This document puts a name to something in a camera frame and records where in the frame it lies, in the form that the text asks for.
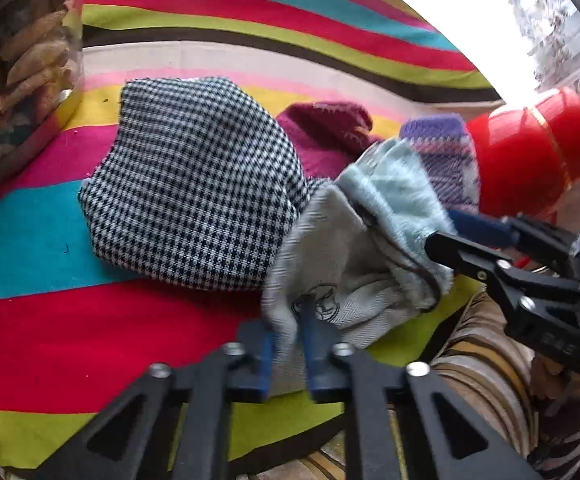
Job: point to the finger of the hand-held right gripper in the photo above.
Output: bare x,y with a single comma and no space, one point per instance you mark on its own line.
460,255
480,227

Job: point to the black-white houndstooth cloth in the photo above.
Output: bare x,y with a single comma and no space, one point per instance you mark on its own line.
189,180

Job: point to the brown-yellow striped cushion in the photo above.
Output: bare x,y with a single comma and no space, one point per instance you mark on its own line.
480,340

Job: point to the colourful striped blanket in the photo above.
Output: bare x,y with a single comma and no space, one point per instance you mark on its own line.
94,340

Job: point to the glass jar with gold lid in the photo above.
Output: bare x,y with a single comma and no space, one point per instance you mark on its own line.
24,75

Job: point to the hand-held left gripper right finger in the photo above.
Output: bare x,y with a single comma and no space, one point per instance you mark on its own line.
315,355

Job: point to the grey herringbone pouch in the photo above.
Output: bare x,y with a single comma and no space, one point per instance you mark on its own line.
330,250

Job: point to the magenta knit cloth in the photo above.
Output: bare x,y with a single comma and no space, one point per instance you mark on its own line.
325,135

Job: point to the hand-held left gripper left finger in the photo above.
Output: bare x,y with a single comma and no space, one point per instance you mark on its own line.
265,360

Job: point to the white lace curtain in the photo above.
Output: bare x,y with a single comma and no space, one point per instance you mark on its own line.
560,35

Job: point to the purple patterned knit sock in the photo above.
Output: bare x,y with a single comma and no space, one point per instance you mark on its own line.
445,160

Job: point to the red plastic container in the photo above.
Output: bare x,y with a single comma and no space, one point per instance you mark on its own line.
520,160

